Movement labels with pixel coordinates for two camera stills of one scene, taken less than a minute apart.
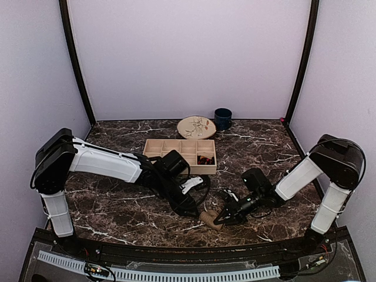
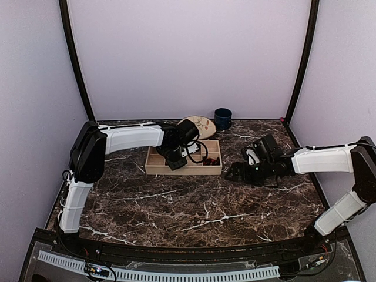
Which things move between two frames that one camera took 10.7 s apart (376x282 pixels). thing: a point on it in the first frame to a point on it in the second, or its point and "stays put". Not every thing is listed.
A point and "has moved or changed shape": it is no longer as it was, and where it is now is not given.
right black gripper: x=235 y=211 to x=245 y=177
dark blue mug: x=223 y=118 stays put
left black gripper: x=184 y=204 to x=174 y=165
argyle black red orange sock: x=202 y=160 has moved or changed shape
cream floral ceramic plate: x=195 y=127 stays put
